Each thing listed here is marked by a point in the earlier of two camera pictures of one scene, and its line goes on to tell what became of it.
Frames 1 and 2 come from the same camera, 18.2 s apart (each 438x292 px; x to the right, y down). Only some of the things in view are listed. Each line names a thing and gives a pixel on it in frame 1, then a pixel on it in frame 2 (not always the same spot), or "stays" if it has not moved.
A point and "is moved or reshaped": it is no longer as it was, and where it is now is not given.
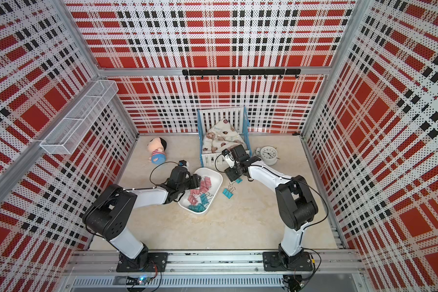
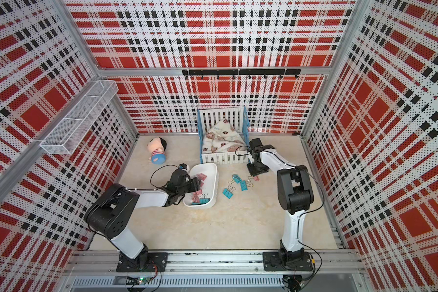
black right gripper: [230, 175] to [253, 172]
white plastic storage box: [199, 200] is moved or reshaped
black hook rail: [233, 72] stays
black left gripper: [194, 181] stays
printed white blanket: [221, 136] stays
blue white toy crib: [220, 128] stays
